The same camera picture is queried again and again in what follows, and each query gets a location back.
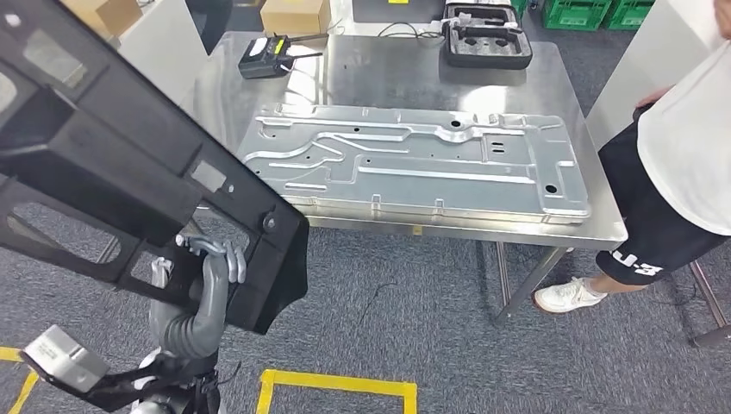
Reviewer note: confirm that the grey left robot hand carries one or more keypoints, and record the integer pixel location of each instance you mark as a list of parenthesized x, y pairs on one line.
[(216, 280)]

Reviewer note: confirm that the yellow floor tape rectangle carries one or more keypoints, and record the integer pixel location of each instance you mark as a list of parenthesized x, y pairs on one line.
[(337, 382)]

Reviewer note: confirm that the grey stamped metal panel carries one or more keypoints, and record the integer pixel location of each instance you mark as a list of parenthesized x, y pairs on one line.
[(428, 166)]

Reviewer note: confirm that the stainless steel workbench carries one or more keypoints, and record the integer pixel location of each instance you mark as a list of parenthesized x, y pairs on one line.
[(711, 337), (400, 74)]

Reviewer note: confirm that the person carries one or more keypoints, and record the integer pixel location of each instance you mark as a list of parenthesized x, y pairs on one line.
[(685, 143)]

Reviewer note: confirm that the brown cardboard box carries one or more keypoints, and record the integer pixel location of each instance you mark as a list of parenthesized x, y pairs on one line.
[(108, 14), (294, 17)]

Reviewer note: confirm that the black radio device with antennas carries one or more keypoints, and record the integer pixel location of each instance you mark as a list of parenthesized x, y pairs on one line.
[(257, 63)]

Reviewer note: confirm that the white partition board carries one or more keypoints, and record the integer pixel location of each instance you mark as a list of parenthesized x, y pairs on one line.
[(645, 51), (160, 51)]

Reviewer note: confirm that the large black plastic frame part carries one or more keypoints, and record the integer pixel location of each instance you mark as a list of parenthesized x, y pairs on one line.
[(131, 160)]

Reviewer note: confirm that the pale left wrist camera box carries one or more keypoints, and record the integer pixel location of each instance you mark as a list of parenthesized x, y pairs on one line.
[(63, 360)]

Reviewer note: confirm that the black chair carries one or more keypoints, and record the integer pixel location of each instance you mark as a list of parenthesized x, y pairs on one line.
[(208, 23)]

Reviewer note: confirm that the green plastic crate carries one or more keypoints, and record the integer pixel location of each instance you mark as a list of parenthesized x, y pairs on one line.
[(574, 14), (628, 14)]

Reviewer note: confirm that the black foam case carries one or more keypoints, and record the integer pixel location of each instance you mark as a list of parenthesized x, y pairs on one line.
[(457, 57)]

